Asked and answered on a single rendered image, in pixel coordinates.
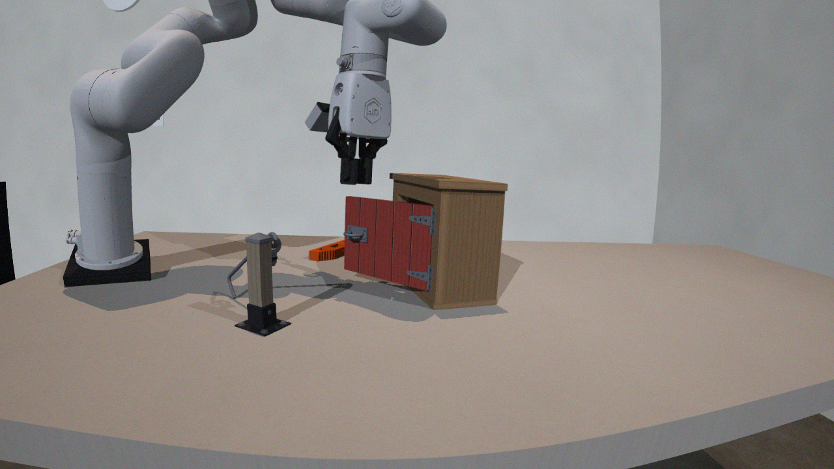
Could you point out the brown wooden cabinet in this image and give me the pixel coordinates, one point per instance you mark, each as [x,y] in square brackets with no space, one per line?
[443,244]

